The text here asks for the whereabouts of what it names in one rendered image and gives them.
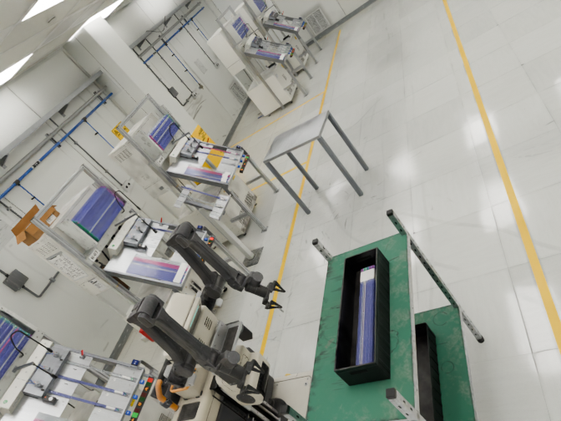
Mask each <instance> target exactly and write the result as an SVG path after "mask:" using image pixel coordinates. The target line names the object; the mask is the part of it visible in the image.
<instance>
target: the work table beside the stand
mask: <svg viewBox="0 0 561 421"><path fill-rule="evenodd" d="M327 119H329V120H330V122H331V124H332V125H333V126H334V128H335V129H336V131H337V132H338V134H339V135H340V136H341V138H342V139H343V140H344V142H345V143H346V145H347V146H348V148H349V149H350V151H351V152H352V153H353V154H354V156H355V157H356V159H357V160H358V162H359V163H360V165H361V166H362V168H363V169H364V171H367V170H369V167H368V166H367V164H366V163H365V161H364V160H363V158H362V157H361V156H360V155H359V153H358V152H357V150H356V148H355V147H354V146H353V144H352V143H351V141H350V140H349V139H348V138H347V136H346V134H345V133H344V131H343V130H342V129H341V127H340V125H339V124H338V123H337V122H336V120H335V119H334V117H333V116H332V114H331V113H330V111H329V110H327V111H325V112H323V113H321V114H318V115H317V116H315V117H313V118H311V119H308V120H307V121H305V122H303V123H301V124H298V125H297V126H296V127H294V128H292V129H289V130H287V131H286V132H284V133H282V134H279V135H277V136H276V137H275V138H274V140H273V142H272V144H271V146H270V148H269V150H268V152H267V154H266V156H265V158H264V160H263V163H264V164H265V165H266V167H267V168H268V169H269V170H270V171H271V173H272V174H273V175H274V176H275V177H276V179H278V181H279V182H280V183H281V184H282V185H283V186H284V187H285V189H286V190H287V191H288V192H289V194H290V195H291V196H292V197H293V198H294V200H295V201H296V202H297V203H298V205H299V206H300V207H301V208H302V209H303V211H304V212H305V213H306V214H307V215H309V214H310V213H311V211H310V210H309V208H308V207H307V206H306V205H305V203H304V202H303V201H302V200H301V198H300V197H299V196H298V195H297V194H296V193H295V192H294V191H293V190H292V189H291V187H290V186H289V185H288V184H287V182H286V181H285V180H284V179H283V177H282V176H281V175H280V174H279V172H278V171H277V170H276V169H275V167H274V166H273V165H272V164H271V163H270V161H272V160H274V159H276V158H278V157H280V156H282V155H285V154H287V155H288V156H289V158H290V159H291V160H292V162H293V163H294V164H295V165H296V167H297V168H298V169H299V171H300V172H301V173H302V174H303V175H304V176H305V178H306V179H307V180H308V181H309V183H310V184H311V185H312V187H313V188H314V189H315V190H318V188H319V186H318V185H317V184H316V182H315V181H314V180H313V179H312V178H311V177H310V176H309V174H308V173H307V172H306V170H305V169H304V168H303V166H302V165H301V164H300V162H299V161H298V160H297V159H296V157H295V156H294V155H293V154H292V153H291V151H292V150H296V149H298V148H300V147H301V146H303V145H307V144H309V143H310V142H312V141H314V140H316V139H317V140H318V141H319V143H320V144H321V146H322V147H323V148H324V150H325V151H326V153H327V154H328V155H329V156H330V157H331V159H332V160H333V162H334V163H335V164H336V166H337V167H338V169H339V170H340V171H341V173H342V174H343V175H344V176H345V177H346V179H347V180H348V182H349V183H350V185H351V186H352V188H353V189H354V190H355V192H356V193H357V194H358V195H359V196H362V195H363V192H362V191H361V189H360V187H359V186H358V185H357V183H356V182H355V181H354V180H353V179H352V177H351V175H350V174H349V173H348V171H347V170H346V168H345V167H344V166H343V164H342V163H341V162H340V161H339V159H338V158H337V157H336V155H335V154H334V152H333V151H332V149H331V148H330V146H329V145H328V144H327V142H325V140H324V139H323V137H322V136H321V134H322V131H323V129H324V127H325V124H326V121H327Z"/></svg>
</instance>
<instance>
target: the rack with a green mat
mask: <svg viewBox="0 0 561 421"><path fill-rule="evenodd" d="M387 216H388V218H389V219H390V221H391V222H392V224H393V225H394V226H395V227H396V228H397V230H398V231H399V233H397V234H396V235H393V236H389V237H386V238H384V239H381V240H379V241H374V242H372V243H370V244H367V245H364V246H361V247H358V248H356V249H353V250H350V251H347V252H344V253H341V254H339V255H337V256H332V255H331V253H330V252H329V251H328V250H327V249H326V248H325V247H324V246H323V245H322V244H321V242H320V241H319V240H318V239H317V238H316V239H314V240H312V245H313V246H314V247H315V248H316V249H317V250H318V251H319V252H320V253H321V254H322V256H323V257H324V258H325V259H326V260H327V261H328V264H327V270H326V282H325V288H324V294H323V300H322V306H321V318H320V324H319V330H318V336H317V342H316V354H315V360H314V366H313V372H312V378H311V390H310V396H309V402H308V408H307V414H306V419H305V418H304V417H302V416H301V415H300V414H299V413H297V412H296V411H295V410H294V409H293V408H292V407H291V406H289V405H288V404H287V405H282V406H281V411H280V413H281V414H282V415H283V416H285V417H286V418H288V419H289V420H290V421H426V420H425V419H424V418H423V416H422V415H421V414H420V409H419V394H418V379H417V350H416V334H415V325H416V324H420V323H424V322H426V323H427V325H428V326H429V327H430V329H431V330H432V332H433V333H434V335H435V336H436V345H437V363H438V372H439V382H440V390H441V395H442V396H441V400H442V416H443V421H478V413H477V407H476V402H475V396H474V391H473V381H472V375H471V369H470V364H469V358H468V348H467V343H466V338H465V332H464V326H463V322H464V323H465V324H466V325H467V327H468V329H469V330H470V331H471V333H472V334H473V336H474V337H475V338H476V340H477V341H478V342H479V343H483V342H484V338H483V336H482V335H481V334H480V332H479V331H478V330H477V328H476V327H475V326H474V324H473V322H472V321H471V320H470V318H469V317H468V315H467V314H466V313H465V311H464V310H463V309H462V307H461V305H460V304H459V303H458V301H457V300H456V298H455V297H454V295H453V294H452V293H451V292H450V290H449V289H448V287H447V286H446V284H445V283H444V281H443V280H442V278H441V277H440V276H439V275H438V273H437V272H436V270H435V269H434V267H433V266H432V264H431V263H430V261H429V260H428V259H427V258H426V256H425V255H424V253H423V252H422V250H421V249H420V247H419V246H418V245H417V243H416V242H415V241H414V239H413V238H412V236H411V235H410V233H409V232H408V230H407V229H406V227H405V226H404V225H403V224H402V222H401V221H400V219H399V218H398V217H397V215H396V213H395V212H394V211H393V209H390V210H387ZM375 247H378V249H379V250H380V251H381V252H382V254H383V255H384V257H385V258H386V259H387V260H388V261H389V287H390V366H391V378H390V379H385V380H380V381H375V382H370V383H362V384H357V385H352V386H349V385H348V384H347V383H346V382H345V381H343V380H342V379H341V378H340V377H339V376H338V375H337V374H336V373H335V372H334V364H335V356H336V339H337V329H338V321H339V311H340V303H341V286H342V278H343V268H344V260H345V258H347V257H349V256H354V255H356V254H359V253H361V252H364V251H368V250H371V249H373V248H375ZM411 249H412V251H413V252H414V254H415V255H416V256H417V258H418V260H419V261H420V262H421V263H422V264H423V266H424V267H425V269H426V270H427V272H428V273H429V275H430V276H431V277H432V279H433V280H434V281H435V282H436V284H437V285H438V287H439V288H440V290H441V291H442V293H443V294H444V295H445V297H446V298H447V299H448V301H449V302H450V303H451V305H447V306H444V307H438V308H434V309H431V310H427V311H424V312H418V313H414V304H413V290H412V260H411Z"/></svg>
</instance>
